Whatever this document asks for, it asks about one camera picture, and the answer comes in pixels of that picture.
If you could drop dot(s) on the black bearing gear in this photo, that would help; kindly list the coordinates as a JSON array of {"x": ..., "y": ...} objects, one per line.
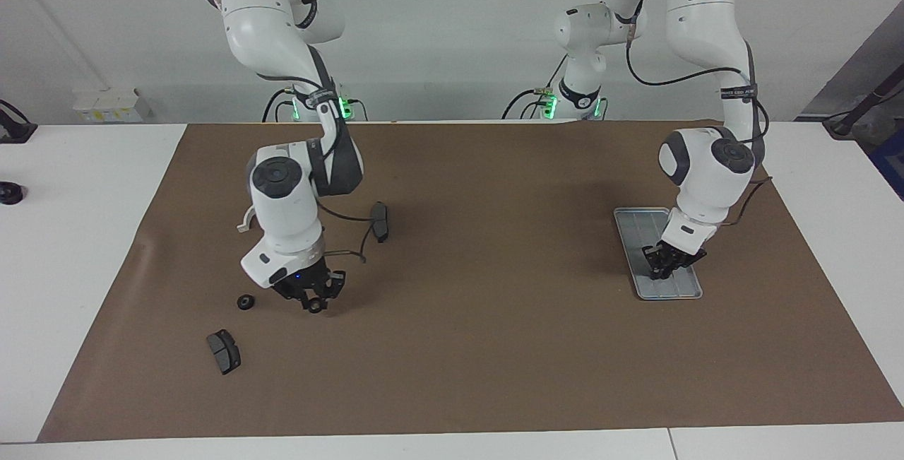
[
  {"x": 316, "y": 305},
  {"x": 245, "y": 302}
]

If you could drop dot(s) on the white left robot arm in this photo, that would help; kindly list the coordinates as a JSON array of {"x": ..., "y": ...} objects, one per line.
[{"x": 706, "y": 22}]

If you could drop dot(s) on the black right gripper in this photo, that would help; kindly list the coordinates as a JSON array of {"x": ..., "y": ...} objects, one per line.
[{"x": 304, "y": 280}]

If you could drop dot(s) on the blue crate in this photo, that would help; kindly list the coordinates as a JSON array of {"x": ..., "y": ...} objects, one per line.
[{"x": 893, "y": 163}]

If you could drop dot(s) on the brown table mat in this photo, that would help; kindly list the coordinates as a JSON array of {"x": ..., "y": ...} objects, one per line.
[{"x": 494, "y": 347}]

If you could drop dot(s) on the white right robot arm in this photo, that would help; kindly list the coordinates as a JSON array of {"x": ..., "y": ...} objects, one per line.
[{"x": 282, "y": 220}]

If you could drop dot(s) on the white wall socket box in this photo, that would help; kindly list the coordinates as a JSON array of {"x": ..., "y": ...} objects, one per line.
[{"x": 106, "y": 103}]

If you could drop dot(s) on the black stand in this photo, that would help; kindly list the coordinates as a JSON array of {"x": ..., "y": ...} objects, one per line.
[{"x": 858, "y": 110}]

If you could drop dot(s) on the silver metal tray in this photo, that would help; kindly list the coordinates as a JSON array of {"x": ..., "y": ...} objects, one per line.
[{"x": 632, "y": 227}]

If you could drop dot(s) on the dark grey brake pad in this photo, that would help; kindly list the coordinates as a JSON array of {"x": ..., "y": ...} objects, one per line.
[
  {"x": 224, "y": 354},
  {"x": 381, "y": 223}
]

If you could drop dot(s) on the white curved plastic bracket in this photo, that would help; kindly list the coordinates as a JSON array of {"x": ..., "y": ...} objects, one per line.
[{"x": 244, "y": 225}]

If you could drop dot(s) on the black clamp mount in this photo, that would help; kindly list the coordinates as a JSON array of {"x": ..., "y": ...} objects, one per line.
[{"x": 18, "y": 131}]

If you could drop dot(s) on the black round knob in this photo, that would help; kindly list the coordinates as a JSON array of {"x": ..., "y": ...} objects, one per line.
[{"x": 10, "y": 193}]

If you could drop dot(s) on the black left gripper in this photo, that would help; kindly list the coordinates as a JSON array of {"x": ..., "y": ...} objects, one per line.
[{"x": 679, "y": 255}]

